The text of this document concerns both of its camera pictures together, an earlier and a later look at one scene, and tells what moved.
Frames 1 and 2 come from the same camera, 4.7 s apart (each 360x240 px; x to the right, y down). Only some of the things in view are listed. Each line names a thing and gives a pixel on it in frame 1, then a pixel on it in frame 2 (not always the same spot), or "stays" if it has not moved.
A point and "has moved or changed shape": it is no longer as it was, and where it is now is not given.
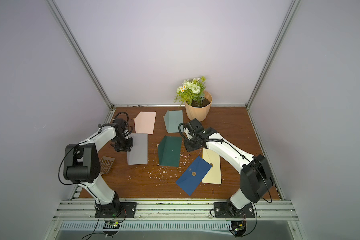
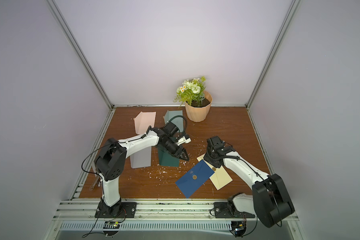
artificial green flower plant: (191, 91) stays
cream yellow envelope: (214, 175) has moved or changed shape
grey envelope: (138, 154) has moved or changed shape
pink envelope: (145, 122) stays
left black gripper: (119, 148) → (179, 152)
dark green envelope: (169, 150) stays
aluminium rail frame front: (84, 209) stays
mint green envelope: (174, 121) stays
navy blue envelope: (193, 174) has moved or changed shape
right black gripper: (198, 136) → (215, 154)
